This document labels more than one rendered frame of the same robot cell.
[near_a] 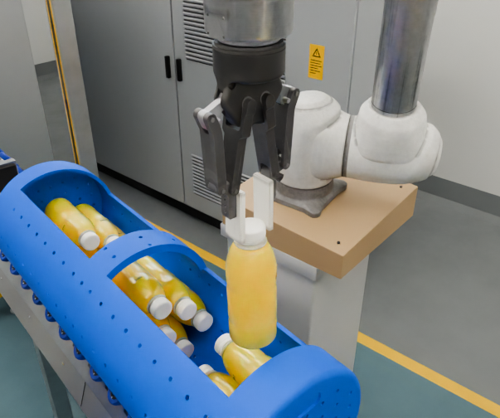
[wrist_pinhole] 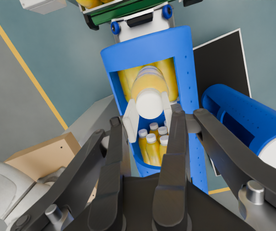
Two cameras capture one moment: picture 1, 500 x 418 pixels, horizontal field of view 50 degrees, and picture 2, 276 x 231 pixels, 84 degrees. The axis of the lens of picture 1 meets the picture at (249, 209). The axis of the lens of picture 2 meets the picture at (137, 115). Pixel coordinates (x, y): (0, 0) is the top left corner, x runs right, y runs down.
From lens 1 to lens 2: 0.51 m
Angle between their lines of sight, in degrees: 36
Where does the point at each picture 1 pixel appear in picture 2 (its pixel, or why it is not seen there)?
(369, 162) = (15, 182)
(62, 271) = (202, 176)
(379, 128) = not seen: outside the picture
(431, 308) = (37, 132)
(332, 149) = (31, 199)
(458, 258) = (12, 146)
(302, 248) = not seen: hidden behind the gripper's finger
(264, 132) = (123, 164)
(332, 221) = (57, 161)
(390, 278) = not seen: hidden behind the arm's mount
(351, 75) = not seen: outside the picture
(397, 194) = (14, 163)
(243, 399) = (169, 49)
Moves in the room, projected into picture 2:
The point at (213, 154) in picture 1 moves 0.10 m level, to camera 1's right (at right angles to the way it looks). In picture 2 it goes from (236, 140) to (83, 63)
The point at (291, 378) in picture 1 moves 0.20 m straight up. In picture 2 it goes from (142, 45) to (132, 43)
